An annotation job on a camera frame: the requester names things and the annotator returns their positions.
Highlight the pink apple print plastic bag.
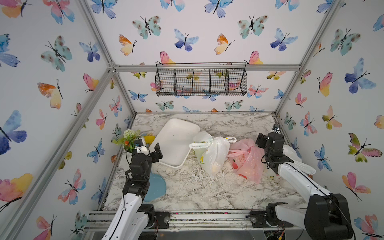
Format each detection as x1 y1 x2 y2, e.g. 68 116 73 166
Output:
227 139 265 184

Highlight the white cartoon print plastic bag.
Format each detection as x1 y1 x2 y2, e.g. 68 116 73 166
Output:
283 145 316 179

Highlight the white lemon print plastic bag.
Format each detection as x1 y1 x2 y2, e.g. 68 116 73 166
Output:
189 132 237 180

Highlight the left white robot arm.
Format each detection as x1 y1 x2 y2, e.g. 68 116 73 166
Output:
103 144 163 240

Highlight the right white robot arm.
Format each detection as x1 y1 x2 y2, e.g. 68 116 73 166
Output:
256 132 356 240

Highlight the small yellow object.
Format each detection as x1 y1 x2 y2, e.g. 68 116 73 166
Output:
144 136 156 145

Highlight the white rectangular fruit tray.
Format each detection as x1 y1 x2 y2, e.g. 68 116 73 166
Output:
149 119 200 170

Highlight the blue paddle shaped board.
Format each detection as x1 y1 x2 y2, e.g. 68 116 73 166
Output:
144 173 167 203

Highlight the potted plant white pot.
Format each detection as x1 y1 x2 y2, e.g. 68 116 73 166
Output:
112 130 142 153

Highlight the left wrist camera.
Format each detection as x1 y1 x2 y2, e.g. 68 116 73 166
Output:
132 138 150 156

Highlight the black wire mesh basket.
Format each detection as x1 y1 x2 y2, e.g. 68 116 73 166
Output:
152 62 248 97

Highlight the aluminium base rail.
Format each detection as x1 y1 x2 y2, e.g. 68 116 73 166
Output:
85 209 319 232

